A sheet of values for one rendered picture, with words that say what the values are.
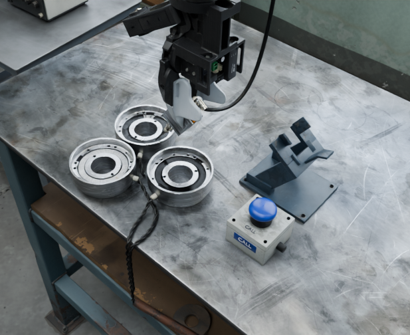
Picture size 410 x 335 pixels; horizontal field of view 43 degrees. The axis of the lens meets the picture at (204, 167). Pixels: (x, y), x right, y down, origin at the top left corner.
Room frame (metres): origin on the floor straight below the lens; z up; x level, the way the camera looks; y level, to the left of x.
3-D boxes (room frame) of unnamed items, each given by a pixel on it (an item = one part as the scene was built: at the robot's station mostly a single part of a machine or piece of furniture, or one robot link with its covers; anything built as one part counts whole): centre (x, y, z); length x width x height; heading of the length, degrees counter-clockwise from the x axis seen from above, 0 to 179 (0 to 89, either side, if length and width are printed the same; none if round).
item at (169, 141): (0.67, 0.10, 0.82); 0.10 x 0.10 x 0.04
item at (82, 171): (0.58, 0.16, 0.82); 0.08 x 0.08 x 0.02
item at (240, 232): (0.47, -0.09, 0.82); 0.08 x 0.07 x 0.05; 51
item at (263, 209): (0.47, -0.08, 0.85); 0.04 x 0.04 x 0.05
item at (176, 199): (0.57, 0.04, 0.82); 0.10 x 0.10 x 0.04
